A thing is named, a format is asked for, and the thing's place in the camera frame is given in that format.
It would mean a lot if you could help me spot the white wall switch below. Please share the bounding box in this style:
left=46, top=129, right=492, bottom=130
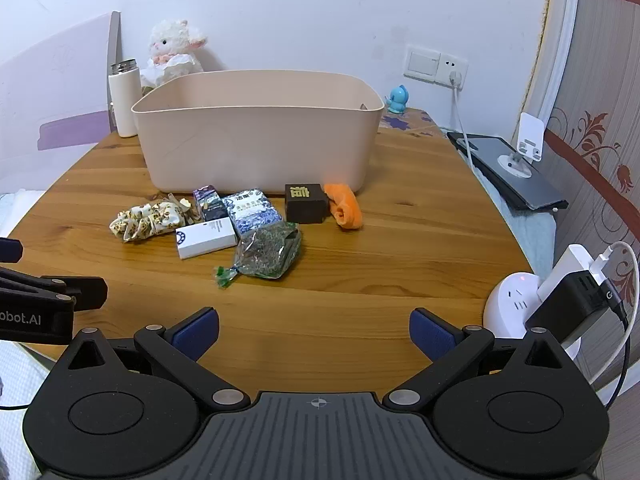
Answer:
left=403, top=44, right=442, bottom=81

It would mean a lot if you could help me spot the dark brown box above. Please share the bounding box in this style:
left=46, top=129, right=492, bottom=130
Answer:
left=284, top=183, right=330, bottom=224

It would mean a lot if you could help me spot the blue white patterned packet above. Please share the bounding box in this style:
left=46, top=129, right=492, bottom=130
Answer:
left=221, top=188, right=285, bottom=239

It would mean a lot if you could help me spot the white plug cable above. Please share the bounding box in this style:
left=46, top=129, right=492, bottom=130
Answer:
left=448, top=71, right=489, bottom=181

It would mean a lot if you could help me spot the blue bird figurine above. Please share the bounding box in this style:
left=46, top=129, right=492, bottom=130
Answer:
left=385, top=85, right=410, bottom=114

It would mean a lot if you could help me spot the white bedding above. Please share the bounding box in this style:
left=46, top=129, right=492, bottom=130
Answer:
left=0, top=189, right=51, bottom=241

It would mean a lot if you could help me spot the white thermos bottle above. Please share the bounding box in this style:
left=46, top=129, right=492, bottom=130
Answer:
left=108, top=59, right=143, bottom=138

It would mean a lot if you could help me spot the white wall socket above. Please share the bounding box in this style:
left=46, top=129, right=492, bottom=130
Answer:
left=438, top=52, right=470, bottom=92

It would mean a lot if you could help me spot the clear bag of green tea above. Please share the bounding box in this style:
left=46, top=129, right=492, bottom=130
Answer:
left=213, top=221, right=304, bottom=290

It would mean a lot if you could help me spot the floral printed cloth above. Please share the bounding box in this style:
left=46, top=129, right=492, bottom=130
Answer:
left=377, top=107, right=447, bottom=137

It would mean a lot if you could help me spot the black cable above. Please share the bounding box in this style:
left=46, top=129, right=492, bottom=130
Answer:
left=598, top=300, right=635, bottom=411

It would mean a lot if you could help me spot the pink plastic storage bin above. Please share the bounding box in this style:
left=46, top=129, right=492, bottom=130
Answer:
left=131, top=69, right=385, bottom=196

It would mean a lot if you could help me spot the orange rolled cloth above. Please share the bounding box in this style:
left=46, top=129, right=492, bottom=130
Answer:
left=323, top=182, right=364, bottom=231

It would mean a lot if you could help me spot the white charger block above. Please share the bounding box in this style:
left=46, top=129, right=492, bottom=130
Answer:
left=537, top=243, right=602, bottom=307

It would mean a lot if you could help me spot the white charging cable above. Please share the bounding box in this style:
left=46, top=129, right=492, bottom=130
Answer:
left=579, top=240, right=640, bottom=392

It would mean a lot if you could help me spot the white plush lamb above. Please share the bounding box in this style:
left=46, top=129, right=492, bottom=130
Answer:
left=139, top=19, right=209, bottom=93

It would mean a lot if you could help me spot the pale purple headboard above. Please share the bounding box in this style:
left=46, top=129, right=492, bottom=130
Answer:
left=0, top=10, right=123, bottom=196

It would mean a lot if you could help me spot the dark grey tablet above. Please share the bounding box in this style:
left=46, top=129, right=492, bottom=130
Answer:
left=446, top=131, right=570, bottom=211

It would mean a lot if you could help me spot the white phone stand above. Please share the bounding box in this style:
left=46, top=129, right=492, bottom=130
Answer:
left=497, top=112, right=546, bottom=179

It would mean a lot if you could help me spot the round white power strip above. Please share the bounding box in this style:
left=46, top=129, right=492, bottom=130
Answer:
left=482, top=270, right=584, bottom=362

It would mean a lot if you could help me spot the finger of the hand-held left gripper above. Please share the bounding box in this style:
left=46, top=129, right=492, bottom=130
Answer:
left=0, top=267, right=109, bottom=312
left=0, top=237, right=24, bottom=264

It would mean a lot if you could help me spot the floral fabric scrunchie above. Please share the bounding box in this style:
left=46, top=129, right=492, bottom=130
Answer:
left=109, top=198, right=195, bottom=244

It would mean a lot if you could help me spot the white cardboard box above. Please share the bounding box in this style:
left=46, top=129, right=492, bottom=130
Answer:
left=174, top=217, right=238, bottom=261

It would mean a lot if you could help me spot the black charger block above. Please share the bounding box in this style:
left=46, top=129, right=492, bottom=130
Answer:
left=524, top=268, right=624, bottom=347

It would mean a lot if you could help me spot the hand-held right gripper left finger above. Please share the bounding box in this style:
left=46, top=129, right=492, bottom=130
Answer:
left=53, top=308, right=252, bottom=416

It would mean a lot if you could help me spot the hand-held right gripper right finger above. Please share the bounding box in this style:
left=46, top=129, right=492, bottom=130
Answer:
left=382, top=308, right=584, bottom=415

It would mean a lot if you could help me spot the purple foil packet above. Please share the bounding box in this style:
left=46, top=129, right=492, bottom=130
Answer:
left=192, top=185, right=229, bottom=222

